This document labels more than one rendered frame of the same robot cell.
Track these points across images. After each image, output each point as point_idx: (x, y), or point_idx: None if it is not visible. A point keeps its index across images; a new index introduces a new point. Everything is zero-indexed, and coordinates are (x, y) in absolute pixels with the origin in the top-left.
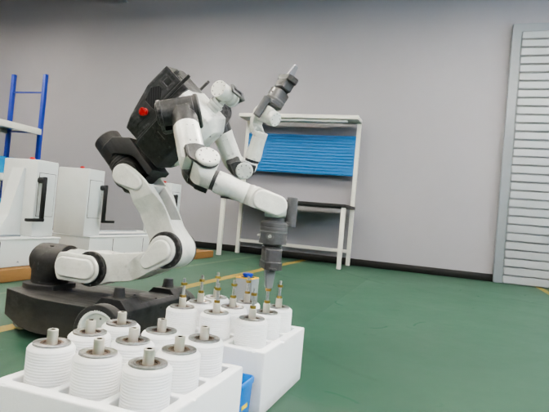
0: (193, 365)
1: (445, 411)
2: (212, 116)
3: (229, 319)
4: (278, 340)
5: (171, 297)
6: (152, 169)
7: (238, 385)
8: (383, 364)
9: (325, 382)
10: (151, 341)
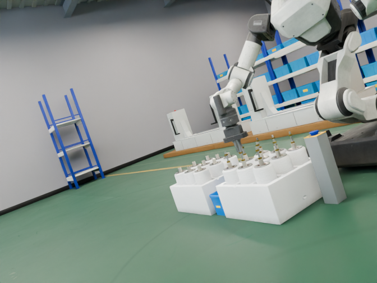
0: (184, 177)
1: (188, 282)
2: (274, 13)
3: (241, 165)
4: (236, 185)
5: (368, 138)
6: (316, 48)
7: (201, 192)
8: (320, 273)
9: (269, 234)
10: (203, 166)
